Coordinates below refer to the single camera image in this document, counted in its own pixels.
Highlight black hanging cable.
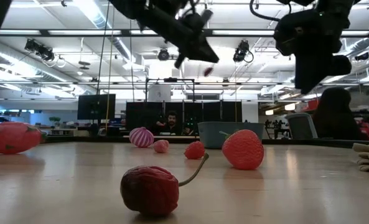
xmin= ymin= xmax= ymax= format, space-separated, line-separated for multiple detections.
xmin=95 ymin=0 xmax=111 ymax=134

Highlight black gantry frame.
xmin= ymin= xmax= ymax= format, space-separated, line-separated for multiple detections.
xmin=144 ymin=77 xmax=196 ymax=103

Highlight small red raspberry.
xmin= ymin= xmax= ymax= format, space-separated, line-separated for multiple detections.
xmin=184 ymin=140 xmax=206 ymax=160

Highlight person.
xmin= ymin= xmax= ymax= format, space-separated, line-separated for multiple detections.
xmin=154 ymin=110 xmax=185 ymax=136
xmin=311 ymin=86 xmax=362 ymax=141

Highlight purple white striped ball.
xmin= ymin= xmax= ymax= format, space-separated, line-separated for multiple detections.
xmin=129 ymin=126 xmax=155 ymax=148

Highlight silver ceiling duct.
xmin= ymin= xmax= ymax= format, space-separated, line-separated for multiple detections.
xmin=73 ymin=0 xmax=132 ymax=62

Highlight black ceiling camera rig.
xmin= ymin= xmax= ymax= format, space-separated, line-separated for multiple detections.
xmin=24 ymin=38 xmax=56 ymax=62

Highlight black ceiling camera with cable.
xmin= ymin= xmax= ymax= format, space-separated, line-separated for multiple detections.
xmin=232 ymin=39 xmax=255 ymax=63

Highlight white cabinet box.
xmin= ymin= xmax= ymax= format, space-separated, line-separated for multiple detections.
xmin=148 ymin=84 xmax=172 ymax=103

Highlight black partition panels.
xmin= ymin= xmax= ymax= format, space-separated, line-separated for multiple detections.
xmin=125 ymin=100 xmax=243 ymax=135

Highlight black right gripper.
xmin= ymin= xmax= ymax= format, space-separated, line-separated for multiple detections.
xmin=291 ymin=0 xmax=353 ymax=95

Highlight large red strawberry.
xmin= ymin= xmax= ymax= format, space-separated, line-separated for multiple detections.
xmin=218 ymin=129 xmax=265 ymax=171

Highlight black table edge frame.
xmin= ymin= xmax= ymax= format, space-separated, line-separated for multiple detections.
xmin=45 ymin=135 xmax=369 ymax=149

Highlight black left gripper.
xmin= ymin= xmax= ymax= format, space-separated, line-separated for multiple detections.
xmin=171 ymin=8 xmax=220 ymax=70

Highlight dark red cherry with stem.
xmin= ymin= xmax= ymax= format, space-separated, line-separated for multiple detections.
xmin=120 ymin=152 xmax=210 ymax=218

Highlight black overhead truss beam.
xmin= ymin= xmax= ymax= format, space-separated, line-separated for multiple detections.
xmin=0 ymin=28 xmax=369 ymax=38

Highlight teal bowl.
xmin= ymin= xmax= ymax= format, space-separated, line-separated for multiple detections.
xmin=197 ymin=121 xmax=266 ymax=149

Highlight grey office chair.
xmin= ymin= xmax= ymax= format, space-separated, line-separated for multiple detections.
xmin=285 ymin=112 xmax=319 ymax=140

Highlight black monitor screen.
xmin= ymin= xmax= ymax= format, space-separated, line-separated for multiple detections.
xmin=77 ymin=93 xmax=116 ymax=121

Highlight pink dragon fruit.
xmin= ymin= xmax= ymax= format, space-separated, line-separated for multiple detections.
xmin=0 ymin=121 xmax=47 ymax=155

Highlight black dome ceiling camera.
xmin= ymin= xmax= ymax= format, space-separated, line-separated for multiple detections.
xmin=157 ymin=48 xmax=170 ymax=62

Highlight black camera cable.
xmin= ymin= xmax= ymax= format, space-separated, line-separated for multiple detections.
xmin=249 ymin=0 xmax=292 ymax=22

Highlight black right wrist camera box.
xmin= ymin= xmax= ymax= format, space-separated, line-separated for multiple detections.
xmin=273 ymin=14 xmax=301 ymax=57

